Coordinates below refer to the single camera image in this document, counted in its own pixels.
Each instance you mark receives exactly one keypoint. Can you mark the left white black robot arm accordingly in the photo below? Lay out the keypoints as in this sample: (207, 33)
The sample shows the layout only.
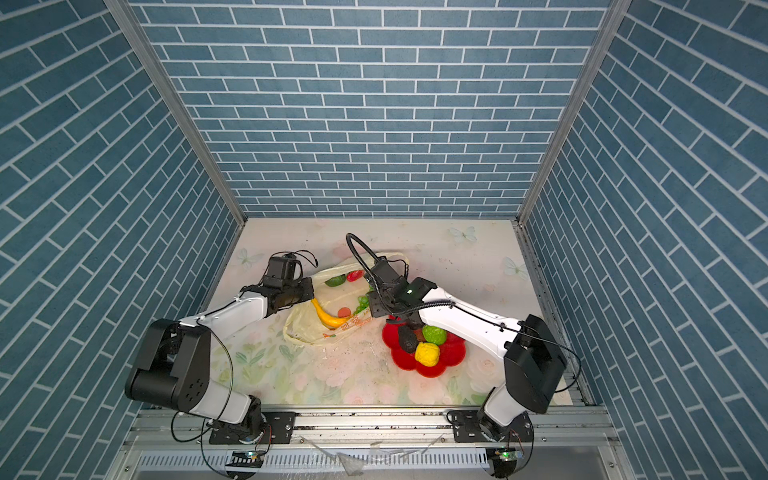
(172, 368)

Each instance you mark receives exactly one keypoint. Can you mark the dark fake avocado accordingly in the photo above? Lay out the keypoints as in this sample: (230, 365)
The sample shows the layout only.
(407, 339)

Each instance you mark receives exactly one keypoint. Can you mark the yellow plastic fruit-print bag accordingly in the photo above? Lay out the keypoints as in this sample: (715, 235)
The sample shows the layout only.
(303, 327)

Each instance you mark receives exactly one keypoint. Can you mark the red fake strawberry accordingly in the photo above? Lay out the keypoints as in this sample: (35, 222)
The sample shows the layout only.
(354, 275)

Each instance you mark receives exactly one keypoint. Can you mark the yellow fake lemon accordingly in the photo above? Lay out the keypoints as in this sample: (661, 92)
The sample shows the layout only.
(427, 354)

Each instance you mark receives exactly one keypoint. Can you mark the yellow fake banana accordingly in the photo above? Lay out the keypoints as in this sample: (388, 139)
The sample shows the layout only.
(329, 321)

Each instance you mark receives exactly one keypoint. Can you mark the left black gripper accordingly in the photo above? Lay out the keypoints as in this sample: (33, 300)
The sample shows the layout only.
(307, 285)

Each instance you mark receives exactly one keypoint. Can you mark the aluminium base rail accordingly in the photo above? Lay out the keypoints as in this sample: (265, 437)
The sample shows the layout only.
(568, 442)

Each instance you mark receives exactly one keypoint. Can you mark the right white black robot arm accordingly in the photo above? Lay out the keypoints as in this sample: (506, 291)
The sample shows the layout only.
(533, 361)

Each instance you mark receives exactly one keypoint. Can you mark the green spotted fake fruit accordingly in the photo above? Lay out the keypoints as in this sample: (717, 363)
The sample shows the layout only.
(434, 335)

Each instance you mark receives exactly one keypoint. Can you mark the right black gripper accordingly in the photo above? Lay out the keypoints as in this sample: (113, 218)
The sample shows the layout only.
(374, 307)

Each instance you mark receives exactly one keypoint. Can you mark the red flower-shaped plate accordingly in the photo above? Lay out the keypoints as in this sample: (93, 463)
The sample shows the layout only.
(453, 352)

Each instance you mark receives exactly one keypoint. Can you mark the green fake grape bunch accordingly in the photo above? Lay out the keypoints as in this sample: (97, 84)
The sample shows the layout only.
(363, 304)

